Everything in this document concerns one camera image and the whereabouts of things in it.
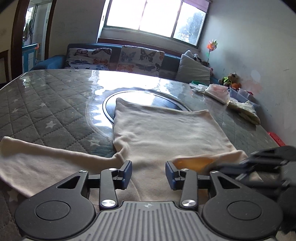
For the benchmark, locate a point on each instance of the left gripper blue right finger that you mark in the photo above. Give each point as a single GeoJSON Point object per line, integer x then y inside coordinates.
{"type": "Point", "coordinates": [185, 180]}

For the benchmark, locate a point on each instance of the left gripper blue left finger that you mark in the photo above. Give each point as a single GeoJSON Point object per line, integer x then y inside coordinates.
{"type": "Point", "coordinates": [112, 179]}

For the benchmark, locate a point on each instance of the cream long-sleeve shirt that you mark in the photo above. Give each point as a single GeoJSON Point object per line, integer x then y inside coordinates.
{"type": "Point", "coordinates": [147, 136]}

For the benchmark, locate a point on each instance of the red box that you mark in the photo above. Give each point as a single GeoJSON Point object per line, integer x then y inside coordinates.
{"type": "Point", "coordinates": [277, 139]}

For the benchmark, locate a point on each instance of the yellow patterned folded garment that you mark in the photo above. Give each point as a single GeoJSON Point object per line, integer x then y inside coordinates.
{"type": "Point", "coordinates": [245, 110]}

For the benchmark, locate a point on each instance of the clear blue storage box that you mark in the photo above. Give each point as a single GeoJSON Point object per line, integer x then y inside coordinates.
{"type": "Point", "coordinates": [243, 96]}

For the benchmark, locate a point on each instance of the grey quilted star tablecloth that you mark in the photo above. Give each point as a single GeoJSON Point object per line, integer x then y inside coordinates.
{"type": "Point", "coordinates": [62, 109]}

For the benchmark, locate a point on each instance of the pink plastic package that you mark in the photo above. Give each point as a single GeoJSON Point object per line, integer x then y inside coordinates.
{"type": "Point", "coordinates": [218, 92]}

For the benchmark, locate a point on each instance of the white crumpled cloth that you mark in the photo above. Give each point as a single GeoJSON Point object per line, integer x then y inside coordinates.
{"type": "Point", "coordinates": [198, 88]}

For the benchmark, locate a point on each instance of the teddy bear in vest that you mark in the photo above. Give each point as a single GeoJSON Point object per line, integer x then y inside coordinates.
{"type": "Point", "coordinates": [231, 81]}

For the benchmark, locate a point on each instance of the green plastic bowl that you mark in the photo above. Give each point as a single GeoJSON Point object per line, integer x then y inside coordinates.
{"type": "Point", "coordinates": [197, 83]}

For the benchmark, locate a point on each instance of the grey pillow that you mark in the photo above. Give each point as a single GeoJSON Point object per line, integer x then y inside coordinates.
{"type": "Point", "coordinates": [190, 70]}

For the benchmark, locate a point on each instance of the left butterfly cushion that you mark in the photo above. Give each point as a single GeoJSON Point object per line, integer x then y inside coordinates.
{"type": "Point", "coordinates": [91, 59]}

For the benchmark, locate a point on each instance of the butterfly cushion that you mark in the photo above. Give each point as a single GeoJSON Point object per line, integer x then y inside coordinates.
{"type": "Point", "coordinates": [140, 60]}
{"type": "Point", "coordinates": [91, 59]}

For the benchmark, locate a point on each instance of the right butterfly cushion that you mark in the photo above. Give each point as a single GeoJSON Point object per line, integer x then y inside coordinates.
{"type": "Point", "coordinates": [140, 60]}

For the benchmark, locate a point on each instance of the panda plush toy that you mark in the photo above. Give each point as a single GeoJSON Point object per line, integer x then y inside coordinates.
{"type": "Point", "coordinates": [194, 56]}

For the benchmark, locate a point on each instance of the colourful pinwheel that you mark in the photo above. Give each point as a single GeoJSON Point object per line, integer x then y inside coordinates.
{"type": "Point", "coordinates": [212, 45]}

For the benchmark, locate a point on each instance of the blue white cabinet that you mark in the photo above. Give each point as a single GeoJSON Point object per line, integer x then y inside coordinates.
{"type": "Point", "coordinates": [29, 57]}

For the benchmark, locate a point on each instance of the window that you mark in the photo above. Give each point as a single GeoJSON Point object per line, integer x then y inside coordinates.
{"type": "Point", "coordinates": [176, 20]}

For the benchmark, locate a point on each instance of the dark wooden door frame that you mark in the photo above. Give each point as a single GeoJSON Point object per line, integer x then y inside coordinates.
{"type": "Point", "coordinates": [32, 24]}

